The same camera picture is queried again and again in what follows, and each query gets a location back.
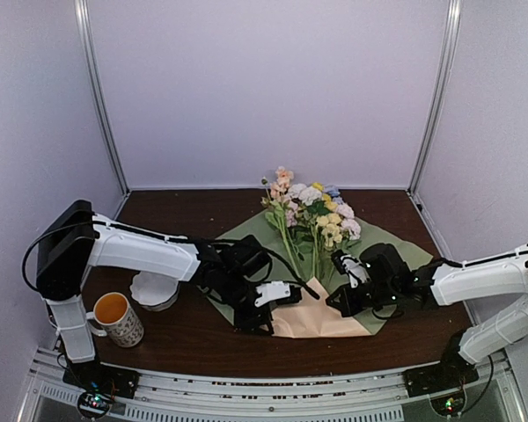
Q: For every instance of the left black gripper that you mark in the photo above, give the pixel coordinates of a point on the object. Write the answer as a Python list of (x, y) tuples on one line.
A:
[(247, 323)]

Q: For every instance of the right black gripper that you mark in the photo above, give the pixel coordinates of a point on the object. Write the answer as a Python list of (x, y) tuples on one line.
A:
[(348, 308)]

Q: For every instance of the pink and green wrapping paper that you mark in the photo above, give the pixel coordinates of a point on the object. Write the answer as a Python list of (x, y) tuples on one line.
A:
[(312, 318)]

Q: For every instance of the pink rose stem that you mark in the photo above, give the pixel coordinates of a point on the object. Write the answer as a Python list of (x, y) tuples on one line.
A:
[(350, 227), (302, 213)]

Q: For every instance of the cream yellow rose spray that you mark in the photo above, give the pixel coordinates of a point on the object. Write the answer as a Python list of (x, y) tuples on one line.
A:
[(326, 238)]

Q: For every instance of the yellow flower stem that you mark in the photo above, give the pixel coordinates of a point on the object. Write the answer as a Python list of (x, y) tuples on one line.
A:
[(325, 199)]

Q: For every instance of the blue flower stem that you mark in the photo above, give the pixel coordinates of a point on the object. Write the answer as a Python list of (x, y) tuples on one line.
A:
[(334, 193)]

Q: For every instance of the peach blossom stem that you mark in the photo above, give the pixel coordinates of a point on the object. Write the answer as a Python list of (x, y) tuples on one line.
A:
[(276, 201)]

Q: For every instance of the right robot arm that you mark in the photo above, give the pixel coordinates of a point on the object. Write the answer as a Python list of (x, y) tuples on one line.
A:
[(380, 277)]

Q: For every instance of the white scalloped bowl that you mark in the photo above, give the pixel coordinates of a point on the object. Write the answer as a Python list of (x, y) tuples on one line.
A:
[(154, 292)]

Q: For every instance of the patterned mug with orange inside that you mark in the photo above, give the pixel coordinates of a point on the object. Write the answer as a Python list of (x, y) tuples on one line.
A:
[(113, 317)]

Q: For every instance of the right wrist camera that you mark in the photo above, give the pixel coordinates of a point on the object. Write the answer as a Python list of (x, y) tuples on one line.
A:
[(350, 266)]

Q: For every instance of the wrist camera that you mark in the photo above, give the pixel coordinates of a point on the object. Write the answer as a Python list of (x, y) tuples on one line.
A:
[(277, 291), (350, 266)]

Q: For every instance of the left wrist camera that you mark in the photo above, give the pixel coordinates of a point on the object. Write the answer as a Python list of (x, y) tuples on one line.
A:
[(277, 291)]

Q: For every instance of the aluminium front rail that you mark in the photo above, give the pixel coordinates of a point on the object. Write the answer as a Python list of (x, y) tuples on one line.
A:
[(373, 396)]

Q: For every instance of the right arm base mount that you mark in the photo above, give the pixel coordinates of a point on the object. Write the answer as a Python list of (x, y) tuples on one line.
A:
[(443, 384)]

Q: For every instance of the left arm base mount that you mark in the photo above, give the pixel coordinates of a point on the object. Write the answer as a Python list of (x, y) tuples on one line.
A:
[(101, 386)]

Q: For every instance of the right aluminium frame post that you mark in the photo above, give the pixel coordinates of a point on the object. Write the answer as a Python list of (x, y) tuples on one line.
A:
[(447, 56)]

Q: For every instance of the aluminium frame post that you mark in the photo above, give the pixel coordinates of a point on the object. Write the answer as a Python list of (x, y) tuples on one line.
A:
[(447, 56), (98, 99)]

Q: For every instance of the left aluminium frame post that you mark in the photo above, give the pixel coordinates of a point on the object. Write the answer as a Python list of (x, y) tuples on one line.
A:
[(98, 99)]

